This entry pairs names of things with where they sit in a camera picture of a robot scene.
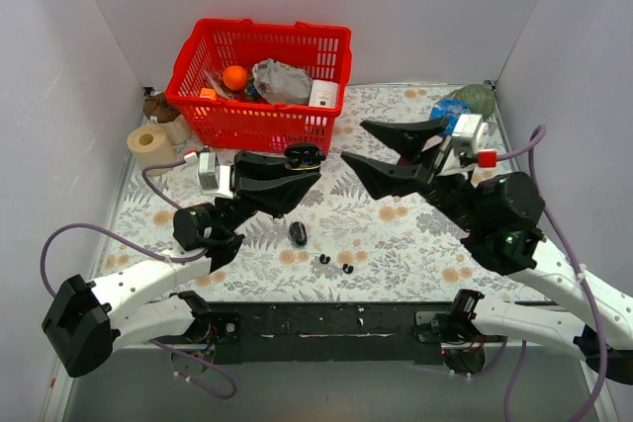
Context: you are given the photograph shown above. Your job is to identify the beige paper roll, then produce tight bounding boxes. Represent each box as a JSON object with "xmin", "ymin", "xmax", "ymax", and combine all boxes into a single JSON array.
[{"xmin": 127, "ymin": 124, "xmax": 177, "ymax": 170}]

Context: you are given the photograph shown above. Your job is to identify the blue-lidded white container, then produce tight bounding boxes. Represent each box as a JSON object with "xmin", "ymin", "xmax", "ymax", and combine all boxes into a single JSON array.
[{"xmin": 429, "ymin": 98, "xmax": 471, "ymax": 137}]

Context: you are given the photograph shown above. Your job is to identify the white small box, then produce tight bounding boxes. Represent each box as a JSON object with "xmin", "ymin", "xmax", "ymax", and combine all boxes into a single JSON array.
[{"xmin": 308, "ymin": 79, "xmax": 339, "ymax": 109}]

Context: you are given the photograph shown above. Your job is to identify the crumpled grey plastic bag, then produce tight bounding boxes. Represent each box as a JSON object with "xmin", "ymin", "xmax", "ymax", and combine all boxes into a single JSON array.
[{"xmin": 251, "ymin": 58, "xmax": 313, "ymax": 105}]

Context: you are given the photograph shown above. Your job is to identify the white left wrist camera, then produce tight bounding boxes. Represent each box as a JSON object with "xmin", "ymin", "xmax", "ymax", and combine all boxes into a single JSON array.
[{"xmin": 184, "ymin": 147, "xmax": 233, "ymax": 199}]

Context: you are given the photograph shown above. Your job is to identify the clear snack packet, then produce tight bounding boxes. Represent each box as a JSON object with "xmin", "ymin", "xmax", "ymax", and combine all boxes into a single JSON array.
[{"xmin": 203, "ymin": 69, "xmax": 245, "ymax": 101}]

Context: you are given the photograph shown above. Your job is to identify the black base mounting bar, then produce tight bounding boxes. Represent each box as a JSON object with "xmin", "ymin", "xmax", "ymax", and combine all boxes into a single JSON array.
[{"xmin": 162, "ymin": 300, "xmax": 496, "ymax": 377}]

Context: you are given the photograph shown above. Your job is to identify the plastic-wrapped black earbud case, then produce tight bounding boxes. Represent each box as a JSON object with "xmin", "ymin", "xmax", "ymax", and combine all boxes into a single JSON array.
[{"xmin": 289, "ymin": 221, "xmax": 308, "ymax": 247}]

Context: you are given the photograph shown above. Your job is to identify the orange fruit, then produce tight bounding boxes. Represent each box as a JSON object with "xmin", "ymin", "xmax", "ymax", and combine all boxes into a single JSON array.
[{"xmin": 222, "ymin": 65, "xmax": 248, "ymax": 91}]

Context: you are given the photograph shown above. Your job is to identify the orange small box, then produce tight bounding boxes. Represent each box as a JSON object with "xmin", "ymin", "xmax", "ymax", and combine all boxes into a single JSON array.
[{"xmin": 199, "ymin": 88, "xmax": 218, "ymax": 100}]

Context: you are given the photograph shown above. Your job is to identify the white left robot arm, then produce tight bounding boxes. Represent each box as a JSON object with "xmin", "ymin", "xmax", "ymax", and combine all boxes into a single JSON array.
[{"xmin": 42, "ymin": 143, "xmax": 325, "ymax": 378}]

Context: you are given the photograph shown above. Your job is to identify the red plastic shopping basket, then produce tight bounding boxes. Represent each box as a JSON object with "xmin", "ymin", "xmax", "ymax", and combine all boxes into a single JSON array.
[{"xmin": 165, "ymin": 19, "xmax": 352, "ymax": 153}]

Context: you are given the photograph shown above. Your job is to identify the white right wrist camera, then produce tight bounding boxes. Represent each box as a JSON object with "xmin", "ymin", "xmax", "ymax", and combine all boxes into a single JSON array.
[{"xmin": 437, "ymin": 114, "xmax": 497, "ymax": 176}]

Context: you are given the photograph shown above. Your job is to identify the floral patterned table mat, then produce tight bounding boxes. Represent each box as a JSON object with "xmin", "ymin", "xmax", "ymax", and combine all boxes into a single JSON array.
[{"xmin": 96, "ymin": 84, "xmax": 554, "ymax": 304}]

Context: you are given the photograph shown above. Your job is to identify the glossy black earbud charging case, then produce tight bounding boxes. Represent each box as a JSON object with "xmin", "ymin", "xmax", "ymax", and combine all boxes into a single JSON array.
[{"xmin": 284, "ymin": 143, "xmax": 326, "ymax": 171}]

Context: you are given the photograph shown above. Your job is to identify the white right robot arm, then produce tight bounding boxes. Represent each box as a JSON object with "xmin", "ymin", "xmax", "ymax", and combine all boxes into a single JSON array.
[{"xmin": 341, "ymin": 114, "xmax": 632, "ymax": 384}]

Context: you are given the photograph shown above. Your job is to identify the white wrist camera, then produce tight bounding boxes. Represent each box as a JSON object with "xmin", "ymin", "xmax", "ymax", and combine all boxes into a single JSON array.
[
  {"xmin": 184, "ymin": 147, "xmax": 233, "ymax": 199},
  {"xmin": 437, "ymin": 114, "xmax": 497, "ymax": 176}
]

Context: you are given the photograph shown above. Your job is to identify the green avocado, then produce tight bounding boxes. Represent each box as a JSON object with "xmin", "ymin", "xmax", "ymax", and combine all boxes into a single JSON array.
[{"xmin": 444, "ymin": 84, "xmax": 496, "ymax": 121}]

